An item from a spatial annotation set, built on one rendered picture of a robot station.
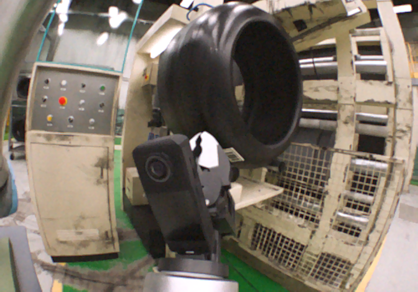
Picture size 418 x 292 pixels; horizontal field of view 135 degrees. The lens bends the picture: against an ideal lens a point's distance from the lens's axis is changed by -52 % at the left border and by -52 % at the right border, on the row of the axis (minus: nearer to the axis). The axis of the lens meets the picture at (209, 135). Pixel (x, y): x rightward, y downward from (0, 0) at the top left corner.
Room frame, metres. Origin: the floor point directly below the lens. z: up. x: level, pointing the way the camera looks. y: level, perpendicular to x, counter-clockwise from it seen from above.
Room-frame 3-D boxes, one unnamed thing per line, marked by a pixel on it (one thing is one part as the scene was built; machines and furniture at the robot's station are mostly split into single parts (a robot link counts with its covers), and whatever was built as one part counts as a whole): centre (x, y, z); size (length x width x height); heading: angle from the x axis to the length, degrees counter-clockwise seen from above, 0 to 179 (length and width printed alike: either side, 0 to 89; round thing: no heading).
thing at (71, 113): (0.88, 0.87, 0.63); 0.56 x 0.41 x 1.27; 129
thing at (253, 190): (0.69, -0.08, 0.80); 0.37 x 0.36 x 0.02; 129
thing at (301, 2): (0.77, -0.39, 1.71); 0.61 x 0.25 x 0.15; 39
